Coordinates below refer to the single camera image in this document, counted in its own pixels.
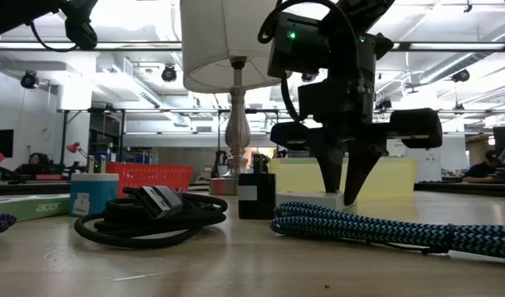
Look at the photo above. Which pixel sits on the red desk lamp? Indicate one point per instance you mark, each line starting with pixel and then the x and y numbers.
pixel 74 147

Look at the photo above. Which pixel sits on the silver table lamp white shade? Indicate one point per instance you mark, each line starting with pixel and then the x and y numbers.
pixel 219 41

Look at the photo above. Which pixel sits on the red plastic basket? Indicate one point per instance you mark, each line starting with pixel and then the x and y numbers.
pixel 153 175

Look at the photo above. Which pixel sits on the black ceiling spotlight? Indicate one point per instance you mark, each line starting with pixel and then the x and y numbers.
pixel 309 77
pixel 461 76
pixel 29 79
pixel 168 73

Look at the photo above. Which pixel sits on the teal round container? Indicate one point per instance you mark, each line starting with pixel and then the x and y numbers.
pixel 95 194

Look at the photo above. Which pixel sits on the black wall monitor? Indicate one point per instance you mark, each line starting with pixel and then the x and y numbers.
pixel 1 142

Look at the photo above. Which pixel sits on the dark background monitor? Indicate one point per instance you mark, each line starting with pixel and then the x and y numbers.
pixel 504 138

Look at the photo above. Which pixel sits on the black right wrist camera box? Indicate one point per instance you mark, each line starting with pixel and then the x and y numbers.
pixel 302 49

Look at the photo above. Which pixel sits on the black metal rack frame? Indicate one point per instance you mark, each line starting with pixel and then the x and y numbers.
pixel 64 136

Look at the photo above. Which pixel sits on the green white acer box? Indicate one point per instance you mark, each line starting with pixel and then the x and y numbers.
pixel 21 208

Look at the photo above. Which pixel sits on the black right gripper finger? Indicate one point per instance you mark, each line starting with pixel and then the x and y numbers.
pixel 331 165
pixel 360 173

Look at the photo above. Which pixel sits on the person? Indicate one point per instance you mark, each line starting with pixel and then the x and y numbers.
pixel 38 158
pixel 481 171

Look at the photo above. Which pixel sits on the yellow translucent bin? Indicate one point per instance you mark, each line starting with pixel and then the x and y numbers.
pixel 397 177

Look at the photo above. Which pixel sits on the black wall charger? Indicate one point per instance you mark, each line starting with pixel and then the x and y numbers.
pixel 256 206

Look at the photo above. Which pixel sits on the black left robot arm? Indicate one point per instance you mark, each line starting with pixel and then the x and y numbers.
pixel 17 14

